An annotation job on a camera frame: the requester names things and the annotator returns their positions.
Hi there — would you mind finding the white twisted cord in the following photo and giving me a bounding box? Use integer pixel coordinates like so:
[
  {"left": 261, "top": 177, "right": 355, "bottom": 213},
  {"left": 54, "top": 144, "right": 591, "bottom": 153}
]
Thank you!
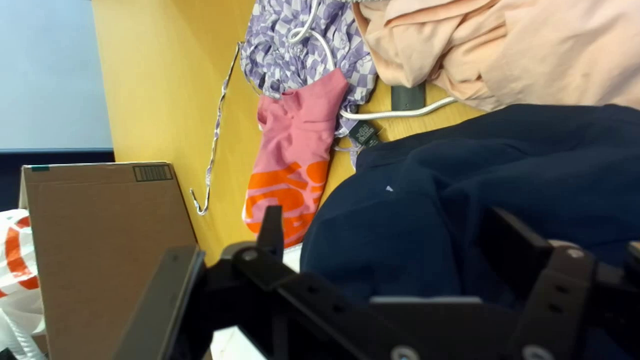
[{"left": 189, "top": 42, "right": 243, "bottom": 218}]

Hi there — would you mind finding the white cable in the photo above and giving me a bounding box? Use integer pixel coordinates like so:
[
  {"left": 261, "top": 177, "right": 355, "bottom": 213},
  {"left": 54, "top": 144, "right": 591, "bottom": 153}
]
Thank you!
[{"left": 286, "top": 0, "right": 461, "bottom": 121}]

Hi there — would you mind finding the purple checkered cloth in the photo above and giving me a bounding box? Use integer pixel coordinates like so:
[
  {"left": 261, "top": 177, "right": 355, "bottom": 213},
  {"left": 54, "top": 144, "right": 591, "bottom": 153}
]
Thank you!
[{"left": 239, "top": 0, "right": 380, "bottom": 139}]

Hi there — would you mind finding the pink and orange sock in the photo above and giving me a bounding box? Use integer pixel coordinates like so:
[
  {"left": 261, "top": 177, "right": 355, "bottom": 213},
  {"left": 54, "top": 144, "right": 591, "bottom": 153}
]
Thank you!
[{"left": 243, "top": 68, "right": 353, "bottom": 247}]

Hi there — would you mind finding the peach cloth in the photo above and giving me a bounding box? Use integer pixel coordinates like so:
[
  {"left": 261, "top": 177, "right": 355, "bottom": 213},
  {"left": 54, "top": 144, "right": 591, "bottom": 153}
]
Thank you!
[{"left": 353, "top": 0, "right": 640, "bottom": 113}]

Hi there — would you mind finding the navy blue cloth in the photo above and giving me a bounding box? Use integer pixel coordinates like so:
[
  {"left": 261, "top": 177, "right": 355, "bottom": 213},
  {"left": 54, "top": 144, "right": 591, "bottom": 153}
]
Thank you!
[{"left": 299, "top": 103, "right": 640, "bottom": 360}]

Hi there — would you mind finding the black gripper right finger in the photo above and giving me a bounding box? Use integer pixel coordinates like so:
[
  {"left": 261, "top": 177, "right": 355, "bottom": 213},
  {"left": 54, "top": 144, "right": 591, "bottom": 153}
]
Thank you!
[{"left": 479, "top": 205, "right": 640, "bottom": 360}]

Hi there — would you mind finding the white whiteboard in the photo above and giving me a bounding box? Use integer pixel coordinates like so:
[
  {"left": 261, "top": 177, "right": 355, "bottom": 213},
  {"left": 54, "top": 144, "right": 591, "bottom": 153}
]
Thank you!
[{"left": 0, "top": 0, "right": 114, "bottom": 153}]

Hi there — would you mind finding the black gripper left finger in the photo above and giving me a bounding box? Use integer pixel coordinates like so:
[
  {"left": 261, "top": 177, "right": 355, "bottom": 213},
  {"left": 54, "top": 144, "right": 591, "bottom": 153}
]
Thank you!
[{"left": 117, "top": 203, "right": 317, "bottom": 360}]

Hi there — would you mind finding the brown cardboard box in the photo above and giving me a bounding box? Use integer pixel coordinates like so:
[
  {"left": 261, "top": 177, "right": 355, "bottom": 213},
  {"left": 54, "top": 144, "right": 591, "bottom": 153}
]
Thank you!
[{"left": 18, "top": 159, "right": 203, "bottom": 360}]

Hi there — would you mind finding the white plastic bag orange print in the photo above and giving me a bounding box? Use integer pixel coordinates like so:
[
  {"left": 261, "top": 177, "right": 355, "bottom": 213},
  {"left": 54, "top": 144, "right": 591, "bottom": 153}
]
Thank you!
[{"left": 0, "top": 205, "right": 51, "bottom": 360}]

